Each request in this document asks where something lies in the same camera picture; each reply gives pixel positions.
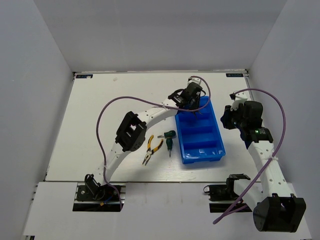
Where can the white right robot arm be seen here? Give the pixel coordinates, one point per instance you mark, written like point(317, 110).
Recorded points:
point(275, 207)

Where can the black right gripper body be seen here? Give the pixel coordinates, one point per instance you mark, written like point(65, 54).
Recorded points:
point(233, 119)

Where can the blue corner label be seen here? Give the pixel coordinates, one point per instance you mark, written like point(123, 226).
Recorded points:
point(84, 76)
point(234, 75)

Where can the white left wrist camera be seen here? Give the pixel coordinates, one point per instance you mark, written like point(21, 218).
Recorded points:
point(194, 79)

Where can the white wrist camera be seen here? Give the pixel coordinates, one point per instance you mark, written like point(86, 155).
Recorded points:
point(238, 98)
point(194, 79)

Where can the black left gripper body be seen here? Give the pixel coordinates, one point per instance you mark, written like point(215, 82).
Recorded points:
point(195, 103)

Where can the stubby green phillips screwdriver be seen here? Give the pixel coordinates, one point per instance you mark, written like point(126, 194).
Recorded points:
point(169, 144)

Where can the yellow black pliers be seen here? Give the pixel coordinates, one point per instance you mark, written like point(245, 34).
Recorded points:
point(150, 151)

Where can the left blue corner label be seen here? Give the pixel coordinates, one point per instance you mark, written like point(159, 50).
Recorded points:
point(84, 76)

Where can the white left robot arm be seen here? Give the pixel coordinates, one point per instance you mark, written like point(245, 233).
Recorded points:
point(131, 132)

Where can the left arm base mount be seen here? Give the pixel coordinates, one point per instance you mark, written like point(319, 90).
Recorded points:
point(92, 196)

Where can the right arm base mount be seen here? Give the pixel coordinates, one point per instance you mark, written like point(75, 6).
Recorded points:
point(221, 196)

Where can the right blue corner label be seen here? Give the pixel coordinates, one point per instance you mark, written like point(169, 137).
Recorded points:
point(234, 75)

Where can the blue plastic divided bin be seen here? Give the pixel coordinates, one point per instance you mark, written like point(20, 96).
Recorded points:
point(199, 139)

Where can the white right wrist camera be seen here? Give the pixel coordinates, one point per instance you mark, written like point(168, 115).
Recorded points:
point(238, 98)

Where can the stubby green flat screwdriver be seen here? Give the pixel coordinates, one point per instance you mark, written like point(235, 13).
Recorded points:
point(168, 134)

